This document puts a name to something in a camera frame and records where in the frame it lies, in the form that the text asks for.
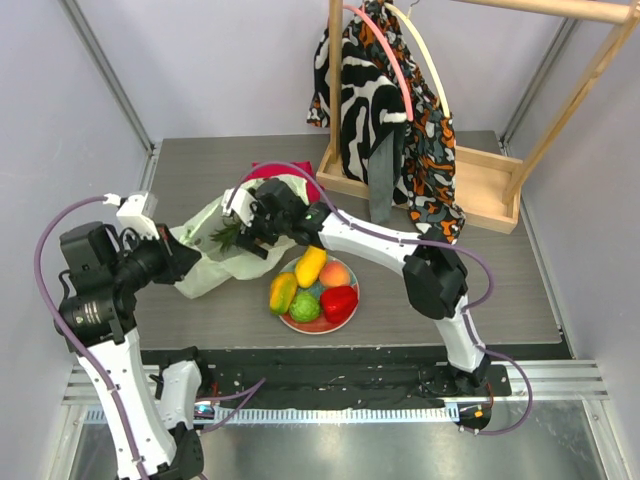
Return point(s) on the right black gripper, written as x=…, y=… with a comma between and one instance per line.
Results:
x=261, y=230

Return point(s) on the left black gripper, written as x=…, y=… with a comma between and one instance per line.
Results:
x=176, y=256

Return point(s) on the translucent plastic bag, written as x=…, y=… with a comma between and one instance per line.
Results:
x=217, y=266

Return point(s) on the fake orange green mango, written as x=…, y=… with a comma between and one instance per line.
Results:
x=283, y=289

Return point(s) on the fake yellow fruit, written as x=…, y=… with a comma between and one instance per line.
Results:
x=309, y=266

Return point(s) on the fake peach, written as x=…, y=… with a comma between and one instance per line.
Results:
x=335, y=274

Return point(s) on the fake green custard apple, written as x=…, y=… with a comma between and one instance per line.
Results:
x=304, y=308

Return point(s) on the fake red fruit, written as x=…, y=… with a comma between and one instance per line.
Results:
x=338, y=303

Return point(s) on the fake orange pineapple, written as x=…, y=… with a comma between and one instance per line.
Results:
x=225, y=237

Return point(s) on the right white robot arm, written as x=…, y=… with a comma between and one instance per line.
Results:
x=434, y=275

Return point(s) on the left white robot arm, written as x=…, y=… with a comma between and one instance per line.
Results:
x=150, y=417

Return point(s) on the red folded cloth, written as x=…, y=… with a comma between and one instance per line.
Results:
x=292, y=177

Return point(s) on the red and teal plate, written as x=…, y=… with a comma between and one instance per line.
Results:
x=320, y=325

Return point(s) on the black white patterned garment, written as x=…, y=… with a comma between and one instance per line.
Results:
x=373, y=123

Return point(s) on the orange grey patterned garment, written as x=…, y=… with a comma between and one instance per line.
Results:
x=427, y=183

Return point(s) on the wooden clothes rack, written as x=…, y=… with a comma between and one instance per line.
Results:
x=490, y=184

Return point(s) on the cream hanger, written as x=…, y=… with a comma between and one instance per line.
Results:
x=405, y=19

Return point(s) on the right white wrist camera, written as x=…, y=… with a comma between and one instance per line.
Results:
x=239, y=203

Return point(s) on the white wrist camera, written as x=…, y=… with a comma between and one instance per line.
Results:
x=239, y=203
x=136, y=212

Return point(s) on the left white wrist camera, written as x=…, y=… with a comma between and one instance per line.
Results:
x=136, y=212

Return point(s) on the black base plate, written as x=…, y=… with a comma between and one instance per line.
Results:
x=384, y=377

